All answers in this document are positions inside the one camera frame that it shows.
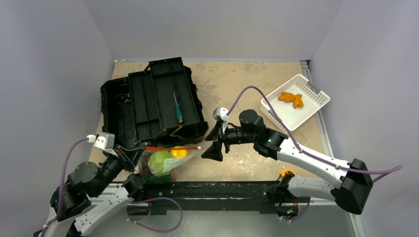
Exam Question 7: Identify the yellow orange fruit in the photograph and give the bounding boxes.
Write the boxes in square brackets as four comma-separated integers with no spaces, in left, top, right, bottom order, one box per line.
[170,146,188,158]

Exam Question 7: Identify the orange carrot pieces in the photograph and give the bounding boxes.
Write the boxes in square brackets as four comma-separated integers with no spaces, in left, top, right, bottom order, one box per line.
[278,92,304,109]

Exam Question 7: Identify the black toolbox tray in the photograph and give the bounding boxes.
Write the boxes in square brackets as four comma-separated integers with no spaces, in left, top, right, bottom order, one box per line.
[128,57,203,134]

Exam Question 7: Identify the white plastic basket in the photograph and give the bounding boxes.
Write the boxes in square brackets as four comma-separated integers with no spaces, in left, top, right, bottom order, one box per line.
[260,74,330,133]

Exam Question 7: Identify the clear zip bag orange zipper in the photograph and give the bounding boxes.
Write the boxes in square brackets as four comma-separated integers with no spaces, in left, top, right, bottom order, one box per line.
[134,146,201,184]

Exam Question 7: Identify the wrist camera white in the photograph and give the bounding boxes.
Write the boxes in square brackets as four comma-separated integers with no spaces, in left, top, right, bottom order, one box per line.
[86,132,118,156]
[213,106,229,134]

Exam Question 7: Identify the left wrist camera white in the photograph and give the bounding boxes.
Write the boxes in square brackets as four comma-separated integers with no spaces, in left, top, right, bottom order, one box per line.
[86,132,118,156]

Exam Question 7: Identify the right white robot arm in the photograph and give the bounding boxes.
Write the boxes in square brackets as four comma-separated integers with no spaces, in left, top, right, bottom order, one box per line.
[201,107,373,215]

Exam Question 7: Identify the black plastic toolbox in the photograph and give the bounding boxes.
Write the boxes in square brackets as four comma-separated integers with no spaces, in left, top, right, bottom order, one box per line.
[101,67,209,149]

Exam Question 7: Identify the aluminium frame rail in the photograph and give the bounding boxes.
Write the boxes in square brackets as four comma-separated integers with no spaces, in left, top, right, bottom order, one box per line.
[67,181,341,210]

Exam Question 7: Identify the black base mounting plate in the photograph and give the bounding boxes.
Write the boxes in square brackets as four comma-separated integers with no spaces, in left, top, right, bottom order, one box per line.
[126,181,309,217]

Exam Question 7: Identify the green cabbage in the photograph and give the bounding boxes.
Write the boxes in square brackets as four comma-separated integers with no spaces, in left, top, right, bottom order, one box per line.
[148,151,184,177]

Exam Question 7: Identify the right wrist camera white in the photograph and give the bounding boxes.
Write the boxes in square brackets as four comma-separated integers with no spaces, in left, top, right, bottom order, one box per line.
[213,106,229,134]

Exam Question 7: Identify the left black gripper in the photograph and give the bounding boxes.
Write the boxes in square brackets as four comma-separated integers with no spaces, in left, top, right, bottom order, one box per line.
[92,142,145,196]

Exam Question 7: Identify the orange emergency button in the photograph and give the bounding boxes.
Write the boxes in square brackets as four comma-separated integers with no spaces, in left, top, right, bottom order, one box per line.
[280,169,295,179]

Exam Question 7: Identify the green cucumber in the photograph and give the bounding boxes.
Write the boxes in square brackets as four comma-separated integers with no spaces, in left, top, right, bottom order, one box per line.
[143,174,173,185]

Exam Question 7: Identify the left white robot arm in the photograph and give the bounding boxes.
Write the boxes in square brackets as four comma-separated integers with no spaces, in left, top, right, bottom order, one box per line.
[34,149,147,237]

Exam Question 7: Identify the green handle screwdriver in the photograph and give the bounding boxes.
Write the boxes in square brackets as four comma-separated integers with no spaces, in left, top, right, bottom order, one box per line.
[173,92,184,124]

